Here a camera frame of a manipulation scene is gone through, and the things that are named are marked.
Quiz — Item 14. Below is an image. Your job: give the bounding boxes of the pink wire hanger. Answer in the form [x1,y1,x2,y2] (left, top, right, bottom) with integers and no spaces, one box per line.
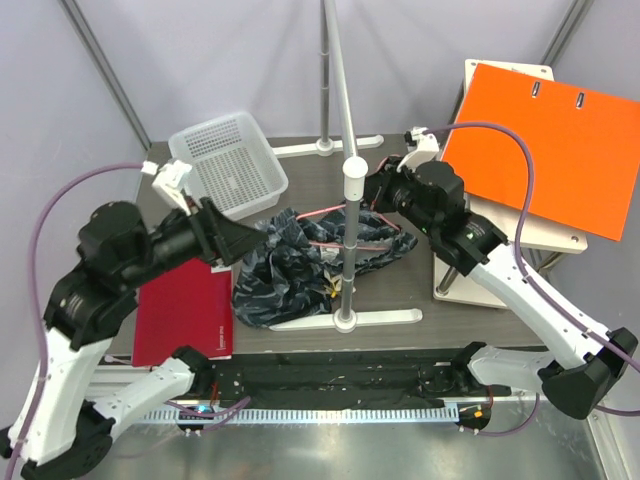
[295,155,416,256]

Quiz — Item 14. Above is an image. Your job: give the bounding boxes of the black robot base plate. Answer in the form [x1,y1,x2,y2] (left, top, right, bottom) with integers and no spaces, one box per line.
[181,349,511,410]

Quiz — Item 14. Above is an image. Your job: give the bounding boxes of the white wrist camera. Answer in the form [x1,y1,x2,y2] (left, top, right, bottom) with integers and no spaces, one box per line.
[396,127,440,172]
[141,160,192,216]

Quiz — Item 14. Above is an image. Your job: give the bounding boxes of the orange binder folder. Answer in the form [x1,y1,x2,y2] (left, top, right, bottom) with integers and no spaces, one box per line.
[443,64,639,241]

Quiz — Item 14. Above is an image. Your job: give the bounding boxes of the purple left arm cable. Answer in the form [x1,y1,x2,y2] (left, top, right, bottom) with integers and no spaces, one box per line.
[9,161,146,466]

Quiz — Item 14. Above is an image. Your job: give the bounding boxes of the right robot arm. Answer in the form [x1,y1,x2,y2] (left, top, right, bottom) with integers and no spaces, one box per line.
[364,157,638,420]

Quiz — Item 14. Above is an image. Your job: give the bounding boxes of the dark shark-print shorts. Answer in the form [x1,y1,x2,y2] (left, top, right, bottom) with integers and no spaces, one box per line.
[232,207,410,328]

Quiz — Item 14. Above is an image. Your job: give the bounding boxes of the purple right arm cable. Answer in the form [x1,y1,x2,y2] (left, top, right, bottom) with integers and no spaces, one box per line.
[427,122,640,416]

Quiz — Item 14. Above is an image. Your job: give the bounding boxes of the white slotted cable duct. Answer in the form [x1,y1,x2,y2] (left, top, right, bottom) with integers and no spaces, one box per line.
[138,404,459,426]

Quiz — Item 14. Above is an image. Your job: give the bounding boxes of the grey clothes rack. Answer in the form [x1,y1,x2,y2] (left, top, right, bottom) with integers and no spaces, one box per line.
[271,1,423,333]

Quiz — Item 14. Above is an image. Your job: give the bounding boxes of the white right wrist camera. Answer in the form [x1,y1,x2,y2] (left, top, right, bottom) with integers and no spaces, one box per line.
[396,127,440,172]

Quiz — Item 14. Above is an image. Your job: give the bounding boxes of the red notebook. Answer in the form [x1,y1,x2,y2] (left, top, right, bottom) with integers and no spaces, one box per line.
[132,260,233,367]

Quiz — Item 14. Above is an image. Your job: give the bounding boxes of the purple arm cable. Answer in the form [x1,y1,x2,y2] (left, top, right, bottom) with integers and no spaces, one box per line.
[427,122,640,416]
[9,161,146,466]

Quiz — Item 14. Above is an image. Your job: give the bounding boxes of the white paper price tag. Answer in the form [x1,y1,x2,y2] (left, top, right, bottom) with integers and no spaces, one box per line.
[319,247,343,275]

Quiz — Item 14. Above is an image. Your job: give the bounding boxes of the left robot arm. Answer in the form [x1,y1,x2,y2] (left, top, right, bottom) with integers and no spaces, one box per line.
[1,198,268,479]

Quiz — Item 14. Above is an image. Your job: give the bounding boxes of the white wooden shelf stand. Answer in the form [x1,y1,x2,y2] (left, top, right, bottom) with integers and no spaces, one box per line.
[433,59,588,309]

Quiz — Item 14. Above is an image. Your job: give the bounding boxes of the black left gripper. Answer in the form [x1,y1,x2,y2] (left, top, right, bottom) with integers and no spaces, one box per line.
[125,193,271,286]

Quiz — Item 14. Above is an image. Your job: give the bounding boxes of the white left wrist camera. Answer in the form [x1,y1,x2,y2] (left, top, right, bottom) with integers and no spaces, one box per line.
[141,160,192,216]

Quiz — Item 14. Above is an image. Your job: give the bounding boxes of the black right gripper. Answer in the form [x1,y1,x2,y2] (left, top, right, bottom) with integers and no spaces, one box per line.
[356,156,438,237]

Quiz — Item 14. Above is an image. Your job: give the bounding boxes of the white perforated plastic basket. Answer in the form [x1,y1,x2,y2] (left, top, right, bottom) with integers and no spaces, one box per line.
[168,112,289,220]

